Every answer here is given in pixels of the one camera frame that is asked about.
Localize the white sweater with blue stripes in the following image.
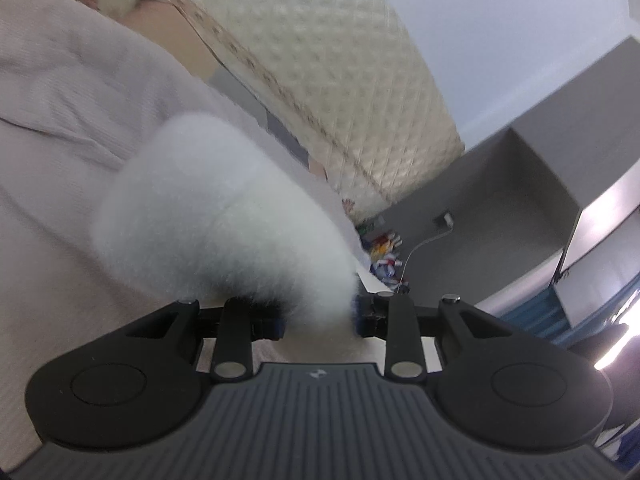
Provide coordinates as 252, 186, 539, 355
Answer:
91, 114, 358, 355

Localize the cream quilted headboard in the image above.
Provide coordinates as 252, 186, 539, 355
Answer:
98, 0, 468, 221

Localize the grey bed cover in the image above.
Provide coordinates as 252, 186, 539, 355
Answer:
1, 0, 359, 468

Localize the pink pillow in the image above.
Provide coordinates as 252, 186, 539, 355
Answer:
120, 0, 219, 81

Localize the wall charger with white cable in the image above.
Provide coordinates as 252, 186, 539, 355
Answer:
397, 211, 458, 294

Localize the grey wall cabinet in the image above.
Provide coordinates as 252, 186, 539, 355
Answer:
382, 38, 639, 311

